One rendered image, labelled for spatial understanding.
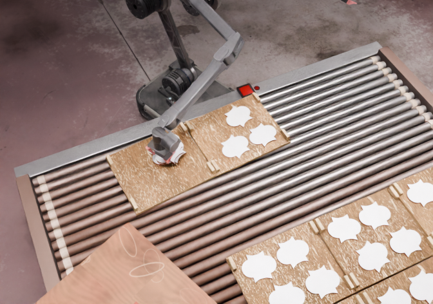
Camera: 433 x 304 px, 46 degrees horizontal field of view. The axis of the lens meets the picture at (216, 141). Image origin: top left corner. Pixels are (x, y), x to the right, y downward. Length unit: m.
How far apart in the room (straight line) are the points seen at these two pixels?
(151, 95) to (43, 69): 1.05
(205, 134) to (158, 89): 1.18
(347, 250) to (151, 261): 0.82
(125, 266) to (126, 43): 2.60
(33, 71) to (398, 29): 3.04
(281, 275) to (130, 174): 0.82
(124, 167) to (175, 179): 0.25
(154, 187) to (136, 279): 0.48
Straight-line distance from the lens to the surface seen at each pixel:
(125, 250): 2.10
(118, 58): 4.23
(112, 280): 2.06
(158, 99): 3.57
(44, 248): 2.28
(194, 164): 2.39
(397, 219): 2.39
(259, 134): 2.49
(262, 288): 2.13
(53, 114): 3.94
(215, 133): 2.50
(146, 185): 2.35
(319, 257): 2.22
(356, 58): 2.98
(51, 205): 2.40
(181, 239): 2.23
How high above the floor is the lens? 2.93
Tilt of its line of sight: 54 degrees down
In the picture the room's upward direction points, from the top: 1 degrees clockwise
